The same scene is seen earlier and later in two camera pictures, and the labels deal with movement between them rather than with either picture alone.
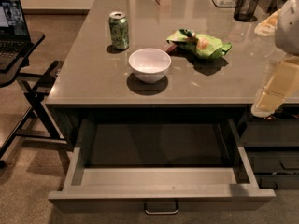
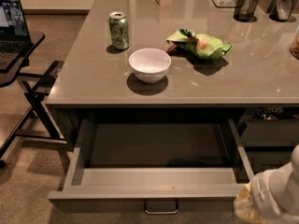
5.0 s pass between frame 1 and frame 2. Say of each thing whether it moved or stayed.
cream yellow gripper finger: moved
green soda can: stayed
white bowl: stayed
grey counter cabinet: stayed
